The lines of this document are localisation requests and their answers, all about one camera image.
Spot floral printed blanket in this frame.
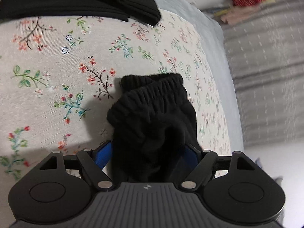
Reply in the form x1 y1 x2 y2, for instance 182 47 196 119
0 8 233 228

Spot grey patterned curtain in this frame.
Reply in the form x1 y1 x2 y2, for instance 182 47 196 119
222 0 304 148

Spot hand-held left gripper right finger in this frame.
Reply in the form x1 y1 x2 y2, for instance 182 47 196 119
180 145 256 190

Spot pink garment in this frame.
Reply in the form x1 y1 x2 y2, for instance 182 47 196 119
220 5 263 25

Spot black pants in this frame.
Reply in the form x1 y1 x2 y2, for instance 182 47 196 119
106 74 203 184

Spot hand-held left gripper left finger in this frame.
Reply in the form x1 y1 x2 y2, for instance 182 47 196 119
38 141 114 190

